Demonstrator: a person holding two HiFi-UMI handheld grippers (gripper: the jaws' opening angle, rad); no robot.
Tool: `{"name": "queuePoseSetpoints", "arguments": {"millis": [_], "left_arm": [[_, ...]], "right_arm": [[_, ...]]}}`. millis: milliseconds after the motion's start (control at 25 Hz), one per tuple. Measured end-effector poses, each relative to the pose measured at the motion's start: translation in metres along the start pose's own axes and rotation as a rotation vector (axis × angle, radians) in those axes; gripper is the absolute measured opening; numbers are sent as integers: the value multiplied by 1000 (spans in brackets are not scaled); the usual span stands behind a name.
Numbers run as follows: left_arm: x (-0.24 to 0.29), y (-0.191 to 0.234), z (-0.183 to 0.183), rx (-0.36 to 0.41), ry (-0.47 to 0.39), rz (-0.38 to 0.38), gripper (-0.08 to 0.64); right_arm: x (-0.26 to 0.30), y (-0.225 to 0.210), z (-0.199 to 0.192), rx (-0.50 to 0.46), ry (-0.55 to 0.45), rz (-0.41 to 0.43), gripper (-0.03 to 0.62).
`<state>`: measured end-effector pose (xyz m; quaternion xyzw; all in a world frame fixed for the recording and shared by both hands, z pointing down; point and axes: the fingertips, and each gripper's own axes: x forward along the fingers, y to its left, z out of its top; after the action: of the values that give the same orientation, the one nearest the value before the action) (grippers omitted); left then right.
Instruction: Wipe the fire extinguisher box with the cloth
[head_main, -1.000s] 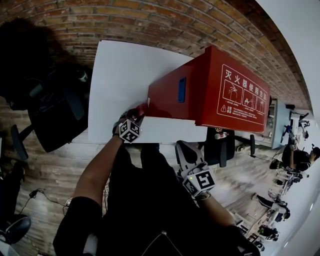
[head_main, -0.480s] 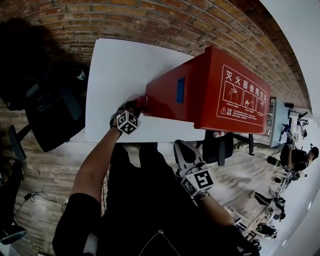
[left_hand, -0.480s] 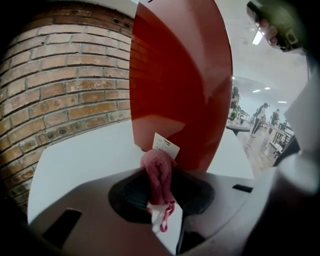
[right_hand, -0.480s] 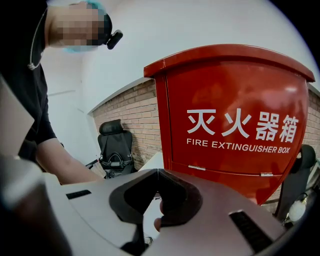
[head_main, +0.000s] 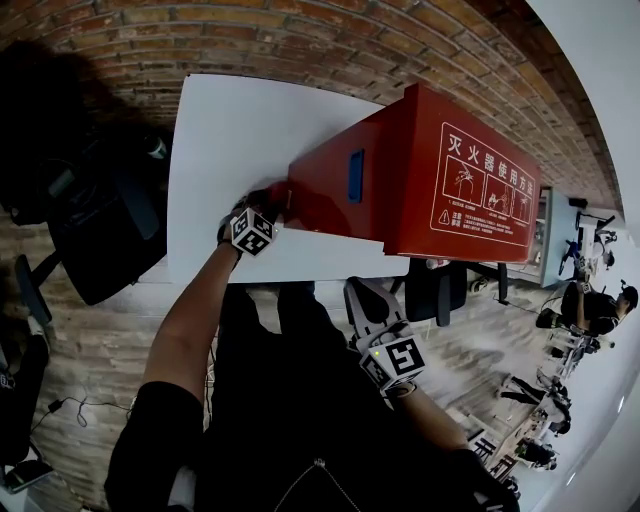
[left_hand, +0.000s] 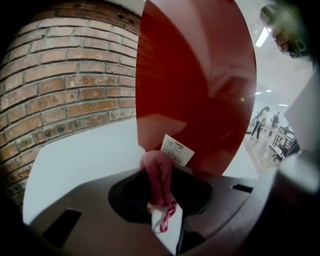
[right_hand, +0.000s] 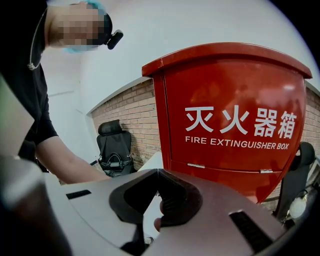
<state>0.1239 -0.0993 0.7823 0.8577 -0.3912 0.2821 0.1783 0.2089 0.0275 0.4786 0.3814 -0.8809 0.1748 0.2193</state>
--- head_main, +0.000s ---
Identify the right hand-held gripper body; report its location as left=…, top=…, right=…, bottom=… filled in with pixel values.
left=356, top=323, right=427, bottom=401

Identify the black floor cable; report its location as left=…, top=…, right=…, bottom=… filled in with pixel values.
left=29, top=396, right=134, bottom=432

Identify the black office chair with bags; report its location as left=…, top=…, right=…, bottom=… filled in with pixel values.
left=0, top=42, right=171, bottom=329

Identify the person's right forearm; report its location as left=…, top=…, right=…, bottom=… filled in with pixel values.
left=394, top=382, right=471, bottom=454

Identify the white office desk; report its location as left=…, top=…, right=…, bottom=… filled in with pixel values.
left=538, top=185, right=591, bottom=289

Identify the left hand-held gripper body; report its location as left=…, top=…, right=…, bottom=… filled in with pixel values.
left=229, top=188, right=287, bottom=258

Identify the black beaded bracelet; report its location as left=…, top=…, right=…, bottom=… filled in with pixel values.
left=216, top=222, right=244, bottom=259

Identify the person's black clothing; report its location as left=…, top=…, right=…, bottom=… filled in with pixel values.
left=102, top=282, right=521, bottom=512

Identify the red fire extinguisher box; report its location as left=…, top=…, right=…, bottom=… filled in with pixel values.
left=287, top=82, right=543, bottom=265

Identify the person's left forearm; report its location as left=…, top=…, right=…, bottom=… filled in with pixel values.
left=142, top=242, right=242, bottom=401

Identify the dark bottle with silver cap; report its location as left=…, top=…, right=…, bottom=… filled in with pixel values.
left=143, top=134, right=169, bottom=162

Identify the silver chain necklace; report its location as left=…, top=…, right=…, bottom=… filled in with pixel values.
left=287, top=457, right=366, bottom=512

